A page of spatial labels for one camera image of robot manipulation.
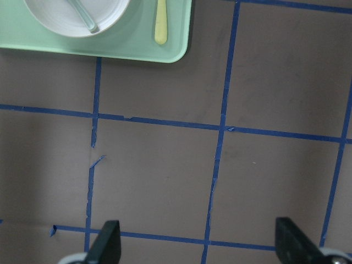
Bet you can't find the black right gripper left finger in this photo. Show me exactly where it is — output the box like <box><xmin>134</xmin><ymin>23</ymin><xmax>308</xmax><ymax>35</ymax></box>
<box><xmin>85</xmin><ymin>220</ymin><xmax>122</xmax><ymax>264</ymax></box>

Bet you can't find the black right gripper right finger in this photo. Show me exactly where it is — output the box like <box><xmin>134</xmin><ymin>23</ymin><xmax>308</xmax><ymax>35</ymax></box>
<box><xmin>275</xmin><ymin>217</ymin><xmax>326</xmax><ymax>264</ymax></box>

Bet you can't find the white round plate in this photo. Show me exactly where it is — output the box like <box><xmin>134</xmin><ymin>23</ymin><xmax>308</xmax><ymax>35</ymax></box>
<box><xmin>24</xmin><ymin>1</ymin><xmax>130</xmax><ymax>38</ymax></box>

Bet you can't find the yellow plastic fork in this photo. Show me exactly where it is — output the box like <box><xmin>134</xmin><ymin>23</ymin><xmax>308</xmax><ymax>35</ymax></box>
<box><xmin>154</xmin><ymin>0</ymin><xmax>168</xmax><ymax>45</ymax></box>

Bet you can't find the pale green plastic spoon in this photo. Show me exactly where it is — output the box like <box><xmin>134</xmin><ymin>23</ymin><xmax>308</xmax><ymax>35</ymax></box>
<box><xmin>67</xmin><ymin>0</ymin><xmax>98</xmax><ymax>34</ymax></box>

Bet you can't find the light green plastic tray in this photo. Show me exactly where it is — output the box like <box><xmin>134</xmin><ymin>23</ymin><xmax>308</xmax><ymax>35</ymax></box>
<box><xmin>1</xmin><ymin>1</ymin><xmax>192</xmax><ymax>63</ymax></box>

